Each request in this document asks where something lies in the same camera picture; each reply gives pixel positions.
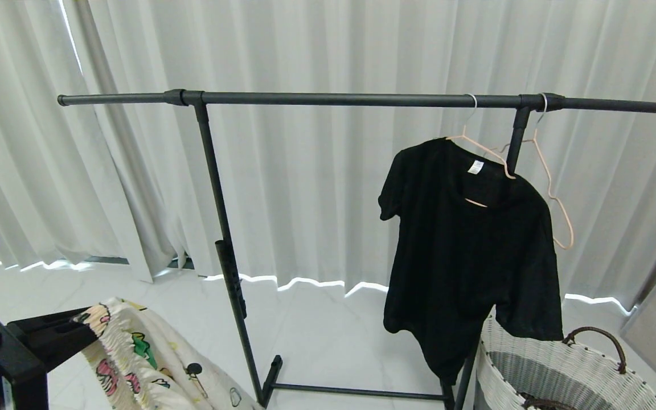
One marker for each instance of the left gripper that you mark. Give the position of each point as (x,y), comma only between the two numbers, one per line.
(3,370)

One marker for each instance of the cream printed garment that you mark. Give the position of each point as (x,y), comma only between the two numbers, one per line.
(134,364)

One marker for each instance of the black sleeveless top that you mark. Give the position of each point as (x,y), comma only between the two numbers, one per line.
(464,256)

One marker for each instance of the pink clothes hanger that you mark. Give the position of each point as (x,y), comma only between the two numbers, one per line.
(543,169)
(501,168)

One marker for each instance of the black clothes rack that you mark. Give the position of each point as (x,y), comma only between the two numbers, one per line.
(333,99)

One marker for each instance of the white laundry basket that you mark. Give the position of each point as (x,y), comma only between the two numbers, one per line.
(533,353)

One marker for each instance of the white curtain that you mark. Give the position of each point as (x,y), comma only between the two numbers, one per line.
(333,199)

